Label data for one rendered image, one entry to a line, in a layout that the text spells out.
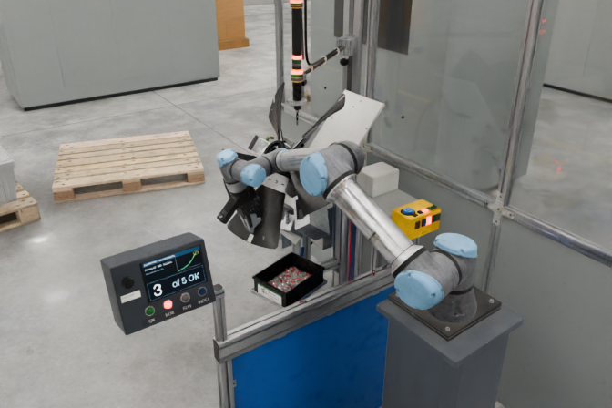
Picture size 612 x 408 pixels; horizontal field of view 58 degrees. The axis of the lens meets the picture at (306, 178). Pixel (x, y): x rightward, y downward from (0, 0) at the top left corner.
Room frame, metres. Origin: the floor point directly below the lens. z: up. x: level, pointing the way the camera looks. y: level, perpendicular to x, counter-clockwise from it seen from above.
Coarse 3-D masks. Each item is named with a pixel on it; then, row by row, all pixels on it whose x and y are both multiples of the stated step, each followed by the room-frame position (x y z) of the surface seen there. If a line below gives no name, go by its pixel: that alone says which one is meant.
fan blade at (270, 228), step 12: (264, 192) 1.95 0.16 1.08; (276, 192) 1.95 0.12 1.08; (264, 204) 1.92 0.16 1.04; (276, 204) 1.92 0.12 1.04; (264, 216) 1.89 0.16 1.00; (276, 216) 1.90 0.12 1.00; (228, 228) 1.90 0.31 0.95; (240, 228) 1.88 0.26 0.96; (264, 228) 1.87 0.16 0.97; (276, 228) 1.87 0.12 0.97; (252, 240) 1.85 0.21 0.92; (276, 240) 1.84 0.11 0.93
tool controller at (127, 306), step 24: (168, 240) 1.33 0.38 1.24; (192, 240) 1.30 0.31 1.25; (120, 264) 1.18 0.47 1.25; (144, 264) 1.21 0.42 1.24; (168, 264) 1.24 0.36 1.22; (192, 264) 1.27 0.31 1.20; (120, 288) 1.16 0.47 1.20; (144, 288) 1.19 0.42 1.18; (168, 288) 1.22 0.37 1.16; (192, 288) 1.25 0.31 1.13; (120, 312) 1.14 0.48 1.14; (144, 312) 1.17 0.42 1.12; (168, 312) 1.20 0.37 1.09
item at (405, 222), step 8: (424, 200) 1.89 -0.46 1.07; (400, 208) 1.83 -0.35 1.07; (416, 208) 1.83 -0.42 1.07; (424, 208) 1.83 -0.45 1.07; (392, 216) 1.82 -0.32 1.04; (400, 216) 1.79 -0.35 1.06; (408, 216) 1.77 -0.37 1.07; (424, 216) 1.78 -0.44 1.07; (400, 224) 1.78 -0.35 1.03; (408, 224) 1.75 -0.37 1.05; (432, 224) 1.81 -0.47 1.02; (408, 232) 1.75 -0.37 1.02; (416, 232) 1.76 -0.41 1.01; (424, 232) 1.79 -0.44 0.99
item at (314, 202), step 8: (296, 176) 1.88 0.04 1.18; (296, 184) 1.84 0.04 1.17; (296, 192) 1.80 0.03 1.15; (304, 192) 1.79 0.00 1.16; (304, 200) 1.76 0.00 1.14; (312, 200) 1.75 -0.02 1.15; (320, 200) 1.74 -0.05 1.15; (304, 208) 1.73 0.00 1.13; (312, 208) 1.72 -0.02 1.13; (320, 208) 1.71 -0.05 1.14
